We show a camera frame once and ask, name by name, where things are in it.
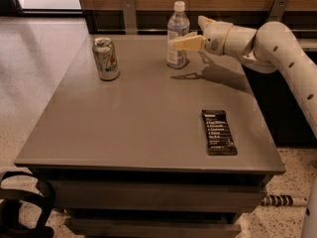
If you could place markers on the green white soda can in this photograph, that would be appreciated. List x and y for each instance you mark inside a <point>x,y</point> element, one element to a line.
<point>105,59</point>

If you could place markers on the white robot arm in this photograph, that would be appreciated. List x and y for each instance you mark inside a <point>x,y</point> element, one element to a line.
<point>269,48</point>

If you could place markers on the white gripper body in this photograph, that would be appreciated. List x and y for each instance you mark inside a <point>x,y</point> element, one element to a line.
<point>218,36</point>

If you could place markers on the striped white power strip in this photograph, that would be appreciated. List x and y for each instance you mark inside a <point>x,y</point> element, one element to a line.
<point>284,201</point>

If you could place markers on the black snack bar wrapper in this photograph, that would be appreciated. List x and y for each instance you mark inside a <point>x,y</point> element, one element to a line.
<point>218,134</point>

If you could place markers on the grey drawer cabinet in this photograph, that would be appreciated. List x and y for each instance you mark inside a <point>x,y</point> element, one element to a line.
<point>128,157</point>

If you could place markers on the clear plastic water bottle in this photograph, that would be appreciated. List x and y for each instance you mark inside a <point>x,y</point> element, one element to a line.
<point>177,26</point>

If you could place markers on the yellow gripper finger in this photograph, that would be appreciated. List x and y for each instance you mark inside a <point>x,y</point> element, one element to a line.
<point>206,24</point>
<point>189,42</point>

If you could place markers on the left metal wall bracket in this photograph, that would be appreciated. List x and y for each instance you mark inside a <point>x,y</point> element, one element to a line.
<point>130,18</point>

